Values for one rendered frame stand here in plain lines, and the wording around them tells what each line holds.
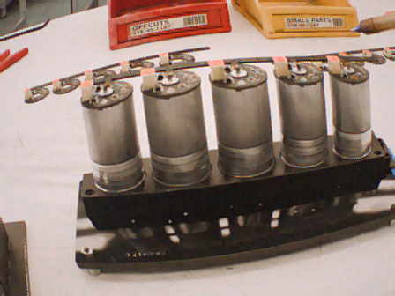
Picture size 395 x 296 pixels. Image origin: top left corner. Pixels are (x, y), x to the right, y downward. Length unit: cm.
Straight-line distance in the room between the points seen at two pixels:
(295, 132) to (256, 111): 2
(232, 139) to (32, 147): 16
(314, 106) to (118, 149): 8
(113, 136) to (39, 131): 14
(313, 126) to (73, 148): 15
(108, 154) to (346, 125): 11
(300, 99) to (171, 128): 5
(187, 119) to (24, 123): 18
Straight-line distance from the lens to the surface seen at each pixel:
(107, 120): 28
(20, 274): 29
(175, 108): 28
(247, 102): 28
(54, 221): 32
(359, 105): 29
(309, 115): 29
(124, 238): 29
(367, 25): 27
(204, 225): 29
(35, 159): 39
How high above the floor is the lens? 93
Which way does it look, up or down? 29 degrees down
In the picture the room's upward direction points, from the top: 7 degrees counter-clockwise
